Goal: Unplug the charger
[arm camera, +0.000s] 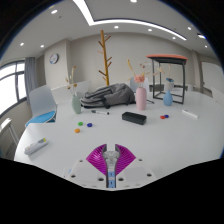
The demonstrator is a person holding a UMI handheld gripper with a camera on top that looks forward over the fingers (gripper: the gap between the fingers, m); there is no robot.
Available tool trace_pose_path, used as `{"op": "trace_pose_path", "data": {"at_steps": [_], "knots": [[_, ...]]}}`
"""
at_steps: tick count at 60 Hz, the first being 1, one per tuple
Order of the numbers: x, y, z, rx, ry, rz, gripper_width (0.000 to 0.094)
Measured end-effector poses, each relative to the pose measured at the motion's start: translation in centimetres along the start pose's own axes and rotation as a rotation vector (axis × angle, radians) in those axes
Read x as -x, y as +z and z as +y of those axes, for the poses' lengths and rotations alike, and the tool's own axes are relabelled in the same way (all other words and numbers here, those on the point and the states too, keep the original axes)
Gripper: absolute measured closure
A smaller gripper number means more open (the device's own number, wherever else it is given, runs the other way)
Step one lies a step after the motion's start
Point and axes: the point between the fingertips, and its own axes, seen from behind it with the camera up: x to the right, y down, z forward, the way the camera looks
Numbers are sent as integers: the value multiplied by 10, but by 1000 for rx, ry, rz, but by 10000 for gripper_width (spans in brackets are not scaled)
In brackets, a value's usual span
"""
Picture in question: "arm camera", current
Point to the long ceiling strip light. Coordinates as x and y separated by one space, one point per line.
133 21

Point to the pink vase with flowers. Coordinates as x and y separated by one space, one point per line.
141 99

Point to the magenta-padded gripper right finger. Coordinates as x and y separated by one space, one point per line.
125 159

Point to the black marker pen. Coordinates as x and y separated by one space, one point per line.
100 112

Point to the window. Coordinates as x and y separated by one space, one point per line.
10 86

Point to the white remote control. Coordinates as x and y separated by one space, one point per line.
36 146

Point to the short ceiling strip light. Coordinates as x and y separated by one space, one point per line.
201 36

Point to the wooden coat rack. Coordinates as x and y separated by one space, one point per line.
105 60

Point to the small green round magnet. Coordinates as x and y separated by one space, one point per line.
80 123

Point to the small orange round magnet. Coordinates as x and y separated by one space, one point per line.
77 130

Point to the white wall board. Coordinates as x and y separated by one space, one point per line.
213 78

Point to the small red round magnet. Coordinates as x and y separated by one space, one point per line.
162 117

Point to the small blue round magnet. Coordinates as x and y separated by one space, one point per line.
166 116
89 125

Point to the black rectangular case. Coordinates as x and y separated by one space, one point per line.
134 118

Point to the grey backpack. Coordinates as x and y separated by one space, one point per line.
111 95

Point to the green vase with dried stems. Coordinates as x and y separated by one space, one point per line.
76 105

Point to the white plain chair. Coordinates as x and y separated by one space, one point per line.
132 83
83 87

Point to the round wall clock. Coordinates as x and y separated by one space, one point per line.
53 58

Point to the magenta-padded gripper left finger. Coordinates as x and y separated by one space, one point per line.
97 159

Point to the white board eraser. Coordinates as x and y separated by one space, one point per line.
190 114

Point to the blue vase with flowers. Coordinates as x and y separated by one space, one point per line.
168 99

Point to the round ceiling spot lights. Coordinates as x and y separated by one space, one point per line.
116 27

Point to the white chair blue cushion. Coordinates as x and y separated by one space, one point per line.
41 100

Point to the small clear charger block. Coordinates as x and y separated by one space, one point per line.
111 157

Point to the grey curtain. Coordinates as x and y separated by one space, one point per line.
30 78

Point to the black frame stand orange top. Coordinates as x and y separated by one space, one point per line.
166 59

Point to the white side desk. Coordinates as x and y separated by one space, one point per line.
6 125

